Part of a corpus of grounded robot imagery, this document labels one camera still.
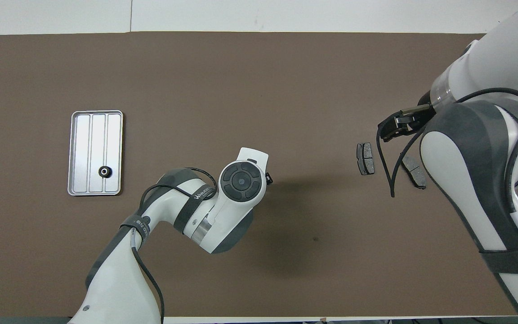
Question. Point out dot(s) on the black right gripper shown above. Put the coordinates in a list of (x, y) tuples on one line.
[(416, 117)]

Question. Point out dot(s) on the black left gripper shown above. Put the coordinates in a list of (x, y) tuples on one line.
[(268, 177)]

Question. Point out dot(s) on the large black bearing gear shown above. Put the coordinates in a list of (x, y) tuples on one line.
[(105, 172)]

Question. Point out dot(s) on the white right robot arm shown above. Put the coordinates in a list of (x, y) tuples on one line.
[(479, 148)]

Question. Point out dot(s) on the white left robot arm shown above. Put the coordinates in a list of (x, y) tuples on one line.
[(223, 202)]

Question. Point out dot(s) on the silver metal tray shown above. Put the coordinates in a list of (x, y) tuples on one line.
[(88, 153)]

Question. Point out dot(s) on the rectangular grey brake pad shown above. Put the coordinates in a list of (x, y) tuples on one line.
[(366, 158)]

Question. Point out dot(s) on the curved grey brake pad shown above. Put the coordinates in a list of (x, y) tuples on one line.
[(416, 173)]

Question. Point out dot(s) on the brown table mat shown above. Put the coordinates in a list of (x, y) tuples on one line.
[(286, 81)]

